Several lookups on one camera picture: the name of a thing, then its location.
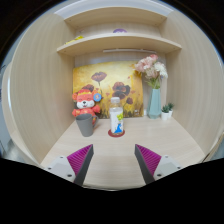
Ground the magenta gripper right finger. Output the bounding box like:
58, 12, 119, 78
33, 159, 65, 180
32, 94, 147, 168
134, 144, 161, 184

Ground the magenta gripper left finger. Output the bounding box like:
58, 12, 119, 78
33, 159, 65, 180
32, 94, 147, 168
67, 144, 94, 186

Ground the clear plastic water bottle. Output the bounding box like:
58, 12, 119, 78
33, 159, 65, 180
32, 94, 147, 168
109, 97, 123, 133

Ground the grey mug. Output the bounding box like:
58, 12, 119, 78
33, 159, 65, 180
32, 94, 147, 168
76, 113, 98, 137

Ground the red round coaster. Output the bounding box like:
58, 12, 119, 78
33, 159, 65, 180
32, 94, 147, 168
108, 130, 125, 138

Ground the teal vase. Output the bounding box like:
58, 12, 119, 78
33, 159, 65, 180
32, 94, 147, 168
147, 89, 161, 119

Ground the small potted plant white pot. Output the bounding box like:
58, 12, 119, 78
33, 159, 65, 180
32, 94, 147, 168
161, 105, 169, 121

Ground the red plush toy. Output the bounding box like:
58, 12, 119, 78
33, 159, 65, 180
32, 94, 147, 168
72, 89, 101, 117

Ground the yellow poppy painting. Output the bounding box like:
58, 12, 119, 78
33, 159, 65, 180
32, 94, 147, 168
73, 61, 143, 118

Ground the wooden shelf unit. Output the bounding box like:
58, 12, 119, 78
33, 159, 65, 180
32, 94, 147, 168
1, 5, 224, 166

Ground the pink white flower bouquet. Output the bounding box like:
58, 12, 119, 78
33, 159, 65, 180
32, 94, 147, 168
134, 54, 168, 89

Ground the yellow object on shelf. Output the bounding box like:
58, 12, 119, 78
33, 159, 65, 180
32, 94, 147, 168
65, 35, 84, 45

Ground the purple round number sticker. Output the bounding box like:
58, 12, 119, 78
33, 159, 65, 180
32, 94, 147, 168
113, 28, 127, 33

